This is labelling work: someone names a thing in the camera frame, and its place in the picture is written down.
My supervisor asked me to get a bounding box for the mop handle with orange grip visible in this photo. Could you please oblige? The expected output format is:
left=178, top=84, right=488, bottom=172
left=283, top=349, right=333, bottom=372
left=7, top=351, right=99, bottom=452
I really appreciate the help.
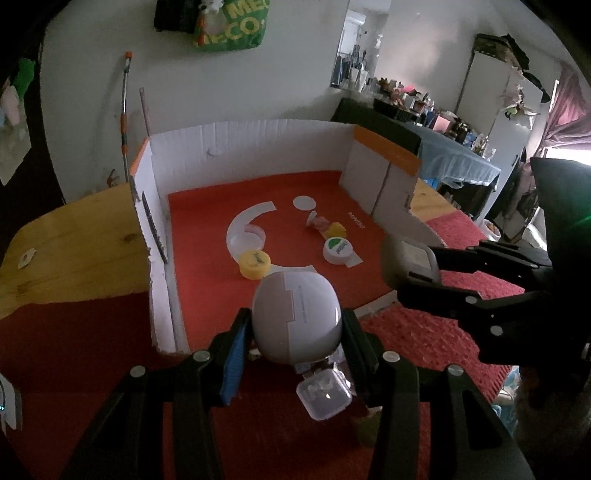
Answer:
left=120, top=51, right=136, bottom=183

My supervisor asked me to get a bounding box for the small clear plastic box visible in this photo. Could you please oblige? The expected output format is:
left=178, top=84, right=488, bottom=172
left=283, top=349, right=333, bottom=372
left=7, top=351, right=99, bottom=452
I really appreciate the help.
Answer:
left=295, top=369, right=352, bottom=421

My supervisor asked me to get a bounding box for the green plush toy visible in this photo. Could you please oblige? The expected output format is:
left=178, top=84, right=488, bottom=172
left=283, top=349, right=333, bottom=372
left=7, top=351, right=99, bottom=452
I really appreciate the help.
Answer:
left=11, top=58, right=37, bottom=97

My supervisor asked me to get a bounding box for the clear round plastic lid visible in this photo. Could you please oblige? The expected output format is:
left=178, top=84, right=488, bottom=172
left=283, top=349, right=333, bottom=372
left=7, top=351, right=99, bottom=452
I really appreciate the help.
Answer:
left=229, top=229, right=266, bottom=259

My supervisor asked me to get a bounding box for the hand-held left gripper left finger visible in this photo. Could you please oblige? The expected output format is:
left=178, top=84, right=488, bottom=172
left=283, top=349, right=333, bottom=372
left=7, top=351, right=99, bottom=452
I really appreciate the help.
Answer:
left=60, top=308, right=254, bottom=480

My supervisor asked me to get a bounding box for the white oval case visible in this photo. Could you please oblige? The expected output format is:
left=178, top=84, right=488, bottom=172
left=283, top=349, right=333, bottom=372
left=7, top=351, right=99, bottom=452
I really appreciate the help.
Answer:
left=252, top=271, right=343, bottom=365

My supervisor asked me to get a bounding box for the white square charger device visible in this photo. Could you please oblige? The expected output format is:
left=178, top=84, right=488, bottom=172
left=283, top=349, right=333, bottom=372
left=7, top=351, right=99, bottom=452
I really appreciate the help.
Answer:
left=0, top=374, right=24, bottom=430

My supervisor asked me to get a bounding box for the red knitted blanket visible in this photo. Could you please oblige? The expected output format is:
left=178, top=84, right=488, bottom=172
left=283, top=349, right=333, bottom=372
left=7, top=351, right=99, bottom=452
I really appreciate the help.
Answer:
left=0, top=215, right=527, bottom=480

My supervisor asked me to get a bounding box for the cluster of toiletries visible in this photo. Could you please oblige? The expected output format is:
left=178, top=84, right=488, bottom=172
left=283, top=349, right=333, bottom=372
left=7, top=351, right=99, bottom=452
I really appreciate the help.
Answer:
left=374, top=76, right=497, bottom=160

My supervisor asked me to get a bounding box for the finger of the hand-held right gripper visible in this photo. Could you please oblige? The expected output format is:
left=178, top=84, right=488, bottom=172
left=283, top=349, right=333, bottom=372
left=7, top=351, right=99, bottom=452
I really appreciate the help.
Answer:
left=397, top=271, right=591, bottom=366
left=429, top=241, right=552, bottom=292

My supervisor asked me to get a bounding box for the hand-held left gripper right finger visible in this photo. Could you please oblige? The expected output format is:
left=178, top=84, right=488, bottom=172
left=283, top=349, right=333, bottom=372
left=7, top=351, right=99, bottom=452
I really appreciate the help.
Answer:
left=342, top=309, right=536, bottom=480

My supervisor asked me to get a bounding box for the hanging white paper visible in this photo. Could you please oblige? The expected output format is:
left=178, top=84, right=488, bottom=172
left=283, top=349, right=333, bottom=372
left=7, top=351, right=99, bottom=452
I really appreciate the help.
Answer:
left=0, top=129, right=33, bottom=185

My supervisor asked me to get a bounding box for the wall mirror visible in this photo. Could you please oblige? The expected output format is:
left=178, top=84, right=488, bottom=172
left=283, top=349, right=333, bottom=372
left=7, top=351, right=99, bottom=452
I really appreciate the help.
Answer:
left=329, top=0, right=393, bottom=90

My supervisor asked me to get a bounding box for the yellow round lid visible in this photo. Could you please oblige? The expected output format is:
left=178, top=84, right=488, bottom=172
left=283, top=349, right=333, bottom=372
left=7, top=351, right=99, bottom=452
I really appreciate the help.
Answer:
left=238, top=249, right=272, bottom=280

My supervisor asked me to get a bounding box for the table with blue cloth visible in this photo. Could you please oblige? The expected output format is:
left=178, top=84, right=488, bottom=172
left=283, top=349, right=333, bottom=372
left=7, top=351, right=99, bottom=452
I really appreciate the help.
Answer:
left=332, top=97, right=502, bottom=190

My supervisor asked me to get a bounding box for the white cap with green label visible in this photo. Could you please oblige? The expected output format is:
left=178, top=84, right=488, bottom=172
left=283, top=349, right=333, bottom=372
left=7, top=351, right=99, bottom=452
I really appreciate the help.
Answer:
left=322, top=237, right=355, bottom=265

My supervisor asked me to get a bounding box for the white wardrobe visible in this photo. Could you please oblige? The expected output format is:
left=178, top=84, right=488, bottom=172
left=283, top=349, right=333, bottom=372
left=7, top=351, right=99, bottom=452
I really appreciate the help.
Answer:
left=457, top=34, right=546, bottom=232

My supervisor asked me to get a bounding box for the pink curtain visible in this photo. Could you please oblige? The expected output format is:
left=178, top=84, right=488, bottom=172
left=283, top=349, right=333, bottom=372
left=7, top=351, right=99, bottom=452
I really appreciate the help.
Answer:
left=531, top=60, right=591, bottom=158

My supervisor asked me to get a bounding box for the green tote bag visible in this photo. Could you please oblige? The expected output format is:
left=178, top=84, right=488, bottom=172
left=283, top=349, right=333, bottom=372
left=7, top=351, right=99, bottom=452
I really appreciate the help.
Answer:
left=193, top=0, right=271, bottom=52

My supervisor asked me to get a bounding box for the orange cardboard box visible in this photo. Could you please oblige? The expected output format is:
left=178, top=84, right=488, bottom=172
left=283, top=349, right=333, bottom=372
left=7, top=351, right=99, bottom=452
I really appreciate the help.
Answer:
left=129, top=119, right=446, bottom=355

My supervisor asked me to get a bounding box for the black bag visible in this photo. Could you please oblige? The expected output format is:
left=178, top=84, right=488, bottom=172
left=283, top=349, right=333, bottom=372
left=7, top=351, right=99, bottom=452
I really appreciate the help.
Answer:
left=154, top=0, right=204, bottom=33

